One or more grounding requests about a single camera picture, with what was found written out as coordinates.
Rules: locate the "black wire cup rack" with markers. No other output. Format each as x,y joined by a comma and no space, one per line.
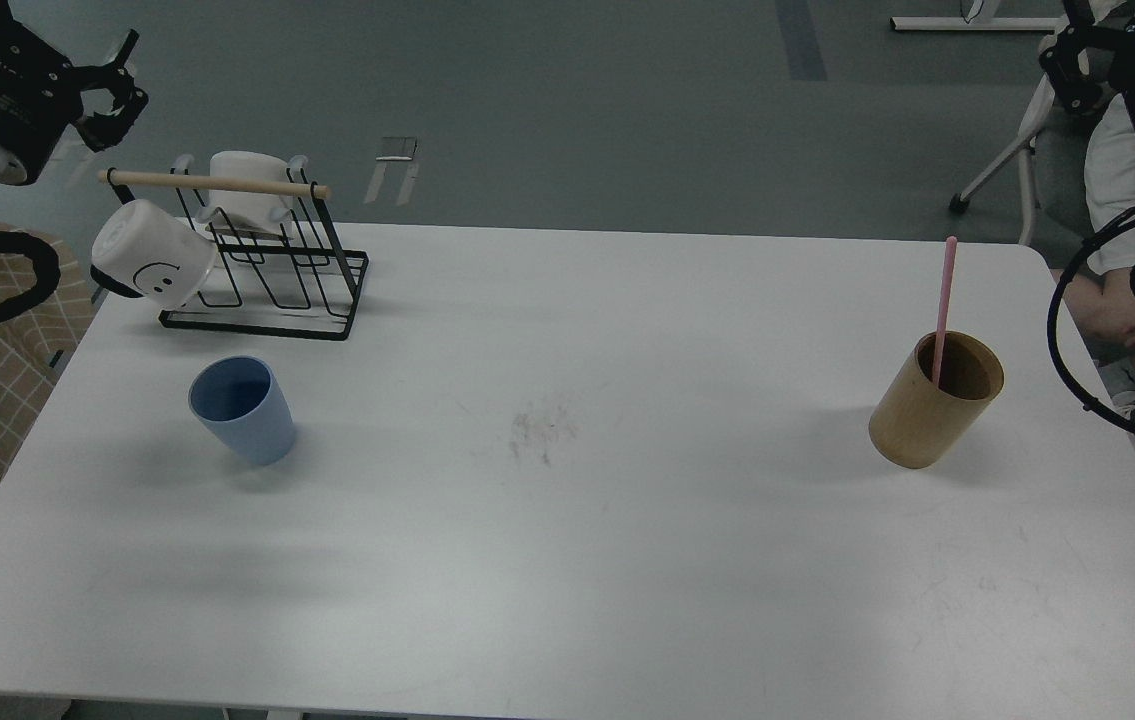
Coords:
281,270

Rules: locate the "seated person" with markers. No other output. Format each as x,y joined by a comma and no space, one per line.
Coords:
1103,305

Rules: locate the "white smiley face mug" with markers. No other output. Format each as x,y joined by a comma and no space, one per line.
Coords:
141,251

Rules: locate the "white office chair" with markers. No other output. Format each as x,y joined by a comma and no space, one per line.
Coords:
1020,152

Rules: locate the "brown cylindrical holder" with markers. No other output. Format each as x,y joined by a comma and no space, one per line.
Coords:
944,385

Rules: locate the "blue plastic cup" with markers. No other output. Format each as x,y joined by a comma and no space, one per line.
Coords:
240,401

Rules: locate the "pink chopstick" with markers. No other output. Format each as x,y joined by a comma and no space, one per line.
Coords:
944,301

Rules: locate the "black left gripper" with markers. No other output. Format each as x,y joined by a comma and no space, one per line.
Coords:
36,105

